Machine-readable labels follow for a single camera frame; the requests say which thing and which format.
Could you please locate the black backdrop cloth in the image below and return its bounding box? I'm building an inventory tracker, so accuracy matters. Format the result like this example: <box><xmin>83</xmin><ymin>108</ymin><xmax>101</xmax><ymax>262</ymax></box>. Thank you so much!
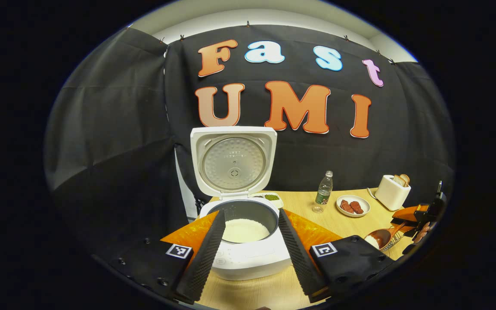
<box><xmin>43</xmin><ymin>24</ymin><xmax>455</xmax><ymax>259</ymax></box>

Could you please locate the white divided condiment dish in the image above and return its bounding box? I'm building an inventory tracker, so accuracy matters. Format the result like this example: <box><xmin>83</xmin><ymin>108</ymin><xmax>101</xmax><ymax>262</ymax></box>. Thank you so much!
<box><xmin>248</xmin><ymin>192</ymin><xmax>284</xmax><ymax>210</ymax></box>

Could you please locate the white rice cooker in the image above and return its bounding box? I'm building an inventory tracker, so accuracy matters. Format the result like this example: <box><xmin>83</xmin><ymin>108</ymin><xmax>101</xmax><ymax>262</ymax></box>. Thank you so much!
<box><xmin>190</xmin><ymin>126</ymin><xmax>292</xmax><ymax>282</ymax></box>

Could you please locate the wire chopstick holder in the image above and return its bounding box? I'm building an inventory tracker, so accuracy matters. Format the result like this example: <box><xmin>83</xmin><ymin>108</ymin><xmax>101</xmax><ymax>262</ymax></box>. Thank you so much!
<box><xmin>379</xmin><ymin>230</ymin><xmax>405</xmax><ymax>253</ymax></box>

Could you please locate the brown wooden spoon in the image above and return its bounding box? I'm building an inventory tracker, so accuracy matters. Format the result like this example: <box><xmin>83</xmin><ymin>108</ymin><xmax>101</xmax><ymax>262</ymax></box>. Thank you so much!
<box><xmin>364</xmin><ymin>222</ymin><xmax>407</xmax><ymax>251</ymax></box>

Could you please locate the clear plastic water bottle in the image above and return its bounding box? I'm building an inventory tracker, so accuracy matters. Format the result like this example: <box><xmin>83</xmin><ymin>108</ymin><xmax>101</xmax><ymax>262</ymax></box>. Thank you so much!
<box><xmin>313</xmin><ymin>170</ymin><xmax>334</xmax><ymax>214</ymax></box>

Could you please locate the white toaster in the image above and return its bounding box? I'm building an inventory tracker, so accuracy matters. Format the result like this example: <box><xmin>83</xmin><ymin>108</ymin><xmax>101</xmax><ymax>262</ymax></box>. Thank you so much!
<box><xmin>375</xmin><ymin>174</ymin><xmax>411</xmax><ymax>211</ymax></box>

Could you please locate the white round plate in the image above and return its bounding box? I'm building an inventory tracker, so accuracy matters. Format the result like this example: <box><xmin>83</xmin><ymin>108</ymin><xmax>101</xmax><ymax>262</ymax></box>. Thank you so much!
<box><xmin>336</xmin><ymin>195</ymin><xmax>371</xmax><ymax>218</ymax></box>

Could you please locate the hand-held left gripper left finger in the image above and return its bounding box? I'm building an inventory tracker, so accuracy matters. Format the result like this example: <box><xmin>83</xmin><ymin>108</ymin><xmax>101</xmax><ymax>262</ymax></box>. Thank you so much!
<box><xmin>108</xmin><ymin>209</ymin><xmax>227</xmax><ymax>305</ymax></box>

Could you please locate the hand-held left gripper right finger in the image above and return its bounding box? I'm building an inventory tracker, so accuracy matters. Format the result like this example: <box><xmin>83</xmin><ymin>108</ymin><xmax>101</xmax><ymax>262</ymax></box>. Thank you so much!
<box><xmin>277</xmin><ymin>208</ymin><xmax>396</xmax><ymax>304</ymax></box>

